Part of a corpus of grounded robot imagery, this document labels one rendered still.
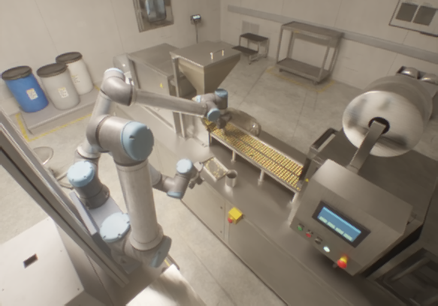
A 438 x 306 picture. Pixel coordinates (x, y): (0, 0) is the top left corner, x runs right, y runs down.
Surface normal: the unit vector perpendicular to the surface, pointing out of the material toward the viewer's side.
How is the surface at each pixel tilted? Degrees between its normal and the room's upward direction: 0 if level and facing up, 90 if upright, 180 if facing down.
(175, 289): 0
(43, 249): 0
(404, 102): 90
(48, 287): 0
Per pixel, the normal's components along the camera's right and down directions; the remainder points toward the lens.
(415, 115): -0.72, 0.47
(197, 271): 0.00, -0.74
